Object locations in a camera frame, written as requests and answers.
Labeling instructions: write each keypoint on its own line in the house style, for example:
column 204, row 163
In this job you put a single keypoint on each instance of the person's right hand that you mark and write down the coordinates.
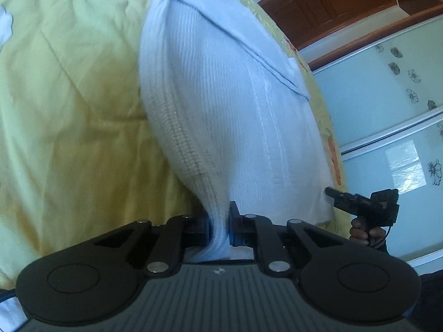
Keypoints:
column 358, row 231

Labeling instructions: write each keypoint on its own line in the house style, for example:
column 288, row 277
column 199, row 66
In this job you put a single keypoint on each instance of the white knit sweater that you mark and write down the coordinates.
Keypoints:
column 225, row 110

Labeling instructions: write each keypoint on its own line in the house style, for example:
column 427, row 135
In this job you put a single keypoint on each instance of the flower-print wardrobe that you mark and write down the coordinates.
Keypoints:
column 380, row 93

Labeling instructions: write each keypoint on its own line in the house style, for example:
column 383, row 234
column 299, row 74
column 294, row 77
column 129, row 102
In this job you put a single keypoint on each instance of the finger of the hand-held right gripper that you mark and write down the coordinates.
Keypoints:
column 349, row 206
column 337, row 192

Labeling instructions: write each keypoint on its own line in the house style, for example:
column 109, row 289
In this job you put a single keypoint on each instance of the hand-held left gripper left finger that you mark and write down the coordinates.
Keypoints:
column 202, row 231

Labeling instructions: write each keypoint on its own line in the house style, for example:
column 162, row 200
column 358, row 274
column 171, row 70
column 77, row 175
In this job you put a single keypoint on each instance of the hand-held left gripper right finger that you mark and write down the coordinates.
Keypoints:
column 235, row 231

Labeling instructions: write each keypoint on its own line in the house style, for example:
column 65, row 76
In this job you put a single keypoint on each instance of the person's dark clothing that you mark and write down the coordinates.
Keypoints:
column 432, row 301

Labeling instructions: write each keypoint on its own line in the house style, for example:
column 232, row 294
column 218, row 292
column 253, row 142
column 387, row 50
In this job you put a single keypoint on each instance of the yellow carrot-print bed sheet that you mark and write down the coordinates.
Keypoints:
column 69, row 110

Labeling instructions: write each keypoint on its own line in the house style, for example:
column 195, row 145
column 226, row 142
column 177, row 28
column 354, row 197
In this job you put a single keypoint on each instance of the brown wooden door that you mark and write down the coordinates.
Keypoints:
column 328, row 3

